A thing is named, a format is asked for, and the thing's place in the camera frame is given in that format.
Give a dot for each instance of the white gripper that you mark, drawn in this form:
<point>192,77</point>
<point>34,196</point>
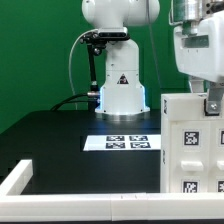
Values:
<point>202,56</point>

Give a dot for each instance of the white cabinet top block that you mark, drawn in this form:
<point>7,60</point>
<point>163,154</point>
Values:
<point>186,107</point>

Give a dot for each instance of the white door panel with knob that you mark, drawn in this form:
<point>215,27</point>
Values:
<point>217,157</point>

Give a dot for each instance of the white cabinet body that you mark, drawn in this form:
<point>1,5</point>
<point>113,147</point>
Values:
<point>165,153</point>

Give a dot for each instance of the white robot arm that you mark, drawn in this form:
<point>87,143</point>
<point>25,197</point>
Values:
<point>119,15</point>

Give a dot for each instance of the white sheet with markers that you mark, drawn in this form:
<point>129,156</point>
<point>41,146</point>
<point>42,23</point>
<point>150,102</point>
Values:
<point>122,142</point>

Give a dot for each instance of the black camera on stand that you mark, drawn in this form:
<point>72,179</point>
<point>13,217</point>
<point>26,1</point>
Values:
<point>98,40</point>

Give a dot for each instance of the white table border frame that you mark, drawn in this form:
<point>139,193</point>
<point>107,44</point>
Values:
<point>17,207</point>

